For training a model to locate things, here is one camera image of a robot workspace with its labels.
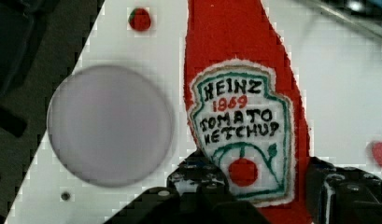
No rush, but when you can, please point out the red knitted ketchup bottle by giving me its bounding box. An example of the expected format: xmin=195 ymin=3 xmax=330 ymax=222
xmin=184 ymin=0 xmax=312 ymax=224

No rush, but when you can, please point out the red toy strawberry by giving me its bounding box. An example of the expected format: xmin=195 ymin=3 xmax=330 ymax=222
xmin=128 ymin=7 xmax=151 ymax=32

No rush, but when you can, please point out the black toaster oven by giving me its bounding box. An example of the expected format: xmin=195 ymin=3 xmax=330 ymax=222
xmin=298 ymin=0 xmax=382 ymax=43

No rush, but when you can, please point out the pink toy fruit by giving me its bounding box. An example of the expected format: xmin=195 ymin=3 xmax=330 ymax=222
xmin=372 ymin=142 xmax=382 ymax=168

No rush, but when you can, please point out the round lilac plate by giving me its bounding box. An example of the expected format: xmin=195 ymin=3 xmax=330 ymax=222
xmin=47 ymin=65 xmax=173 ymax=188

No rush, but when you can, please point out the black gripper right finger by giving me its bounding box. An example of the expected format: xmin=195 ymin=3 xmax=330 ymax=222
xmin=305 ymin=157 xmax=382 ymax=224

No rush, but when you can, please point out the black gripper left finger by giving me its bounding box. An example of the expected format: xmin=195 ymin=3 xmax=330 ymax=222
xmin=104 ymin=150 xmax=270 ymax=224

